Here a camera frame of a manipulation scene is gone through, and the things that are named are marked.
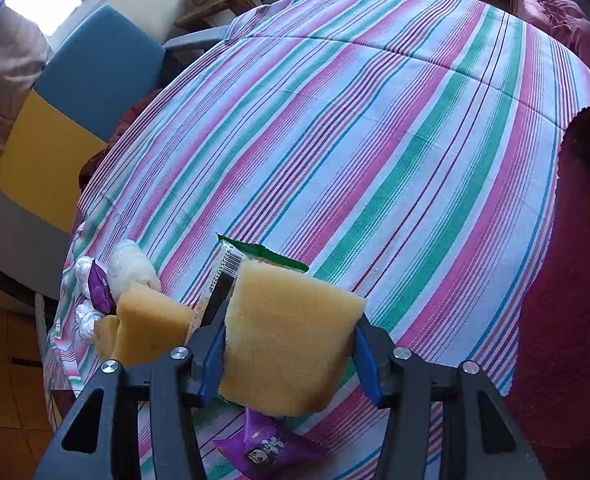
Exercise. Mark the red sofa cover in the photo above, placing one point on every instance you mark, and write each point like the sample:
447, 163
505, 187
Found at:
555, 15

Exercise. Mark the wooden side shelf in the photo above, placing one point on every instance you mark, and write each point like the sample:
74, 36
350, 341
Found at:
225, 7

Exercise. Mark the green-edged cracker packet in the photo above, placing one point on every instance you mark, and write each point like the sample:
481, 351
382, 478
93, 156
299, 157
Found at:
237, 255

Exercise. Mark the striped blanket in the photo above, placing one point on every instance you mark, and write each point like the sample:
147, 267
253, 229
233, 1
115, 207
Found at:
350, 135

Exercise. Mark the yellow sponge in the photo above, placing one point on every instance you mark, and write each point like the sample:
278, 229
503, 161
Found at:
150, 322
285, 335
106, 337

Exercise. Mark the purple snack packet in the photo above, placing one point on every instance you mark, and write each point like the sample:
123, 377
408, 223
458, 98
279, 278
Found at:
270, 447
100, 287

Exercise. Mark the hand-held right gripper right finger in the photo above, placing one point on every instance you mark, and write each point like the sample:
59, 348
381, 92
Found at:
370, 370

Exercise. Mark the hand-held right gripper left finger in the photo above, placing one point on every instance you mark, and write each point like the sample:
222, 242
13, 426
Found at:
211, 365

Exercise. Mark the blue yellow grey chair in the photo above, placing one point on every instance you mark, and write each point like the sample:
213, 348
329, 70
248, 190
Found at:
90, 75

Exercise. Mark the dark red cloth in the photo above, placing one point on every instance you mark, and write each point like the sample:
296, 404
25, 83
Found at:
125, 125

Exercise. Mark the pale patterned curtain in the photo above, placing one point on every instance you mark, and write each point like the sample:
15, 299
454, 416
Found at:
5, 60

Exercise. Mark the white cloth roll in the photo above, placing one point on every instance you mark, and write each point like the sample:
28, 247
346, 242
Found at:
132, 267

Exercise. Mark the dark red fleece blanket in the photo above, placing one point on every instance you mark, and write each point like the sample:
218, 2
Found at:
570, 310

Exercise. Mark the white plastic-wrapped snack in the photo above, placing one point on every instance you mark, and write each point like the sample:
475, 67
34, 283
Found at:
86, 272
90, 322

